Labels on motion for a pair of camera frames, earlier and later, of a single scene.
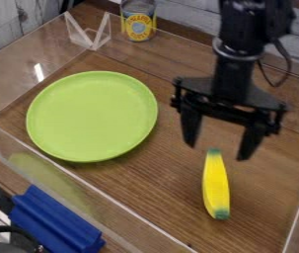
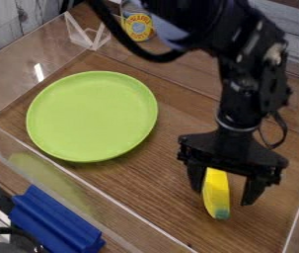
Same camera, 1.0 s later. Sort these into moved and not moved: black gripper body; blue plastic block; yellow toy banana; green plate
Moved: black gripper body
Not moved: blue plastic block; yellow toy banana; green plate
